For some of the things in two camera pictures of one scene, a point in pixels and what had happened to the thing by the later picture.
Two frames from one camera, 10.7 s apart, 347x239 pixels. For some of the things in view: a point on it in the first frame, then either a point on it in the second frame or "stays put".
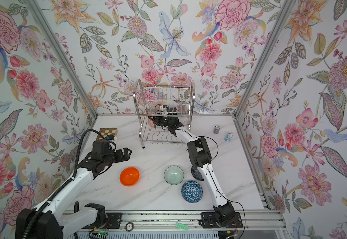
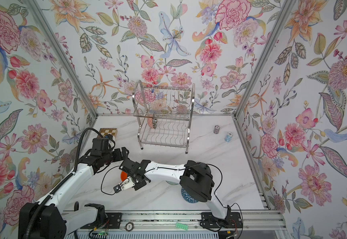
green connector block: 182,226 stays put
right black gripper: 158,120 -> 138,186
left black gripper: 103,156 stays put
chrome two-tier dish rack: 161,109 stays put
